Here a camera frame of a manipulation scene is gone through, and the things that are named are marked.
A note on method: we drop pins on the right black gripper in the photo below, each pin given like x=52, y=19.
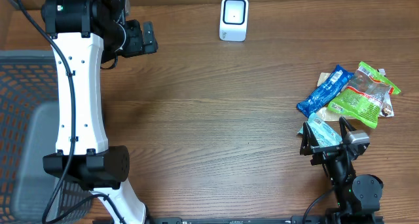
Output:
x=308, y=143

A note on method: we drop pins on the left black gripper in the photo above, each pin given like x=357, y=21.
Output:
x=138, y=44

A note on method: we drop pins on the teal snack packet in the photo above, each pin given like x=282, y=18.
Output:
x=324, y=134

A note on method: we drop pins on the blue oreo cookie packet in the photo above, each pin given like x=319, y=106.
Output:
x=325, y=92

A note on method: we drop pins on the green snack packet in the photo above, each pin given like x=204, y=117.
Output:
x=363, y=96

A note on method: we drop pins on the beige cookie snack bag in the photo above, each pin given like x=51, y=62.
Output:
x=329, y=116

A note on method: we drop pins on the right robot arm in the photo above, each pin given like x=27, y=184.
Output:
x=358, y=197

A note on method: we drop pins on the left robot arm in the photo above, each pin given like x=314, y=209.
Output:
x=84, y=34

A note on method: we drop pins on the white barcode scanner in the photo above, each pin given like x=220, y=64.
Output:
x=233, y=20

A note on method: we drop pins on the grey plastic shopping basket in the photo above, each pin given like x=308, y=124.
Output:
x=29, y=130

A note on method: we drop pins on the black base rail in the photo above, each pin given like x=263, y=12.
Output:
x=235, y=220

